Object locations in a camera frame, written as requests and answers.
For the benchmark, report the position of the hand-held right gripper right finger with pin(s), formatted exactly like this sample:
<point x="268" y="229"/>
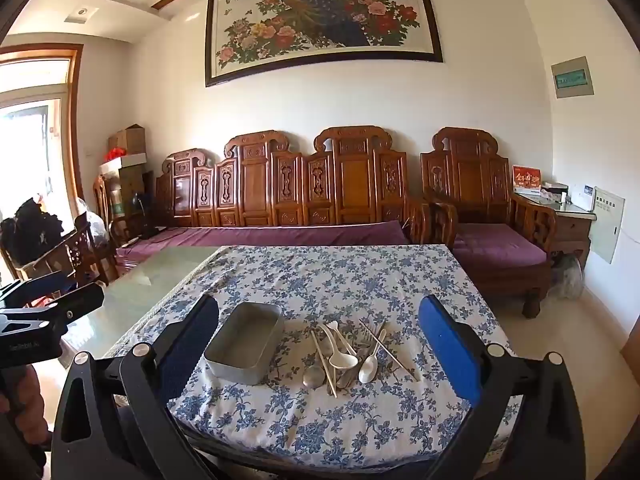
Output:
<point x="447" y="347"/>

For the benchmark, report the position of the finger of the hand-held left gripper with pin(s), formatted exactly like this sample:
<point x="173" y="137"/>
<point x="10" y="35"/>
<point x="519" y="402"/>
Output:
<point x="80" y="302"/>
<point x="35" y="283"/>

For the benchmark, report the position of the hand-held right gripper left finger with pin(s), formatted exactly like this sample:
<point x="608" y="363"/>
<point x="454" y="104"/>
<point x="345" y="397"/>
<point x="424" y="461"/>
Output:
<point x="192" y="347"/>

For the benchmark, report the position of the rectangular metal tray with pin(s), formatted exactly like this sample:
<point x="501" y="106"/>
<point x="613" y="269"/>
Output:
<point x="240" y="342"/>

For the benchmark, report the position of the metal spoon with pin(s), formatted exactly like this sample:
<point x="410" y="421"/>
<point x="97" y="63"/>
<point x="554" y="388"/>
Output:
<point x="346" y="380"/>
<point x="313" y="377"/>

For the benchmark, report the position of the person's left forearm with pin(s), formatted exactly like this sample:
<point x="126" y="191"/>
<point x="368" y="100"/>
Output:
<point x="30" y="402"/>

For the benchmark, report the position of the wooden dining chair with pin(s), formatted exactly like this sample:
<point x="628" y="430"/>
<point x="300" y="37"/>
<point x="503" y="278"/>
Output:
<point x="80" y="255"/>
<point x="102" y="195"/>

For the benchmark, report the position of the black clothes pile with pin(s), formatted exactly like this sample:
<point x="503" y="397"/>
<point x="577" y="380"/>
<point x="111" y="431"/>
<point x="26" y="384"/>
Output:
<point x="30" y="230"/>

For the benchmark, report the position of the purple armchair cushion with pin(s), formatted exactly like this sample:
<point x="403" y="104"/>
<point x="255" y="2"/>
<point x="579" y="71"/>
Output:
<point x="495" y="245"/>

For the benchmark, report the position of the black desk lamp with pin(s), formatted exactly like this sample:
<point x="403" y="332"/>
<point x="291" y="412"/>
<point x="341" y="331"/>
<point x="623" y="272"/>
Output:
<point x="140" y="205"/>

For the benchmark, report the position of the blue floral tablecloth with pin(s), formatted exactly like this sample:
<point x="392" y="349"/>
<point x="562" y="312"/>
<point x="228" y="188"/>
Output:
<point x="350" y="280"/>

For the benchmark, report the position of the long purple sofa cushion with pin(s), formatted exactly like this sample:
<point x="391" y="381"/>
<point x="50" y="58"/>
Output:
<point x="260" y="237"/>

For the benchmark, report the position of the clear plastic bag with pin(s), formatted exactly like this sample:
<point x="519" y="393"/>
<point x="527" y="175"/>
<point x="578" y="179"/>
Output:
<point x="567" y="277"/>

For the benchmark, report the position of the flat white box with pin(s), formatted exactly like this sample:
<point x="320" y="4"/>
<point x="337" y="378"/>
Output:
<point x="125" y="162"/>

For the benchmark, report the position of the red flower decoration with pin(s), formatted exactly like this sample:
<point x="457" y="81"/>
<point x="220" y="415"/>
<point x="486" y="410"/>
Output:
<point x="114" y="153"/>

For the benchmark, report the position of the brown cardboard box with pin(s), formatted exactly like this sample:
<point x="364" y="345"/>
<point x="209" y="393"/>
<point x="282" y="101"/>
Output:
<point x="127" y="141"/>

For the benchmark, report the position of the wooden side table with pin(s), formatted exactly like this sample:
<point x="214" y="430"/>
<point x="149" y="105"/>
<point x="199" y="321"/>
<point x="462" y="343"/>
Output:
<point x="575" y="230"/>

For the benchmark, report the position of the carved wooden armchair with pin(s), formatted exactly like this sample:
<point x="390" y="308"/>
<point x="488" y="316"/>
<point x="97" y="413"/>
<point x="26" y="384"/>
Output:
<point x="470" y="175"/>

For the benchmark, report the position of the carved wooden sofa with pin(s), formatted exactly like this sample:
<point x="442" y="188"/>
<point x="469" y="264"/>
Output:
<point x="260" y="185"/>

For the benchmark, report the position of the red desk calendar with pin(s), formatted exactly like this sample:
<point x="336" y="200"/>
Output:
<point x="526" y="179"/>

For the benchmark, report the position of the tissue box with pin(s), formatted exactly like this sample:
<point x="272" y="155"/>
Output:
<point x="554" y="188"/>

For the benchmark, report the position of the white desk device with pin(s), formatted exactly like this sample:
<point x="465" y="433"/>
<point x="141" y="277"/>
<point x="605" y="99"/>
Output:
<point x="581" y="199"/>

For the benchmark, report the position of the white electrical box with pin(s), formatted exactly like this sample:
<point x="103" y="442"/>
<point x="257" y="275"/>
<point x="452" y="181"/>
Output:
<point x="606" y="225"/>

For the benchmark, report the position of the framed peacock flower painting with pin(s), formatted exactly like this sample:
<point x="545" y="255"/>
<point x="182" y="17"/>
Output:
<point x="320" y="20"/>

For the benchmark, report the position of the wooden door frame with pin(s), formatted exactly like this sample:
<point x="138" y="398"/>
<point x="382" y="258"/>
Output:
<point x="75" y="110"/>

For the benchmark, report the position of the grey wall panel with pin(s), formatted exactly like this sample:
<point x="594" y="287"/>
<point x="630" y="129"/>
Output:
<point x="572" y="77"/>

